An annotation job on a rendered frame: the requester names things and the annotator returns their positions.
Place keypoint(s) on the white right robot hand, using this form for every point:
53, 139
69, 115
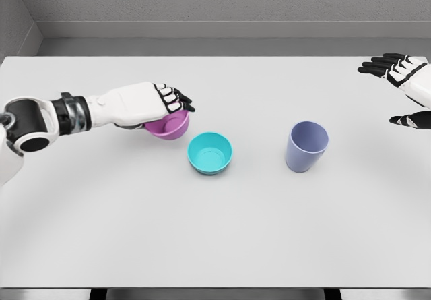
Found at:
412, 77

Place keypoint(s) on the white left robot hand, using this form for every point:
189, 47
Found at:
141, 102

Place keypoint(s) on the purple plastic bowl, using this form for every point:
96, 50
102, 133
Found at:
170, 126

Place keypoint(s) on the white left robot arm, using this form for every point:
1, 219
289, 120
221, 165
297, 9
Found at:
40, 124

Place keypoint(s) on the teal plastic bowl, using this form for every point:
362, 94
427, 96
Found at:
210, 153

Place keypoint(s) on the lavender plastic cup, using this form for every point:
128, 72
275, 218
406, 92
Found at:
304, 148

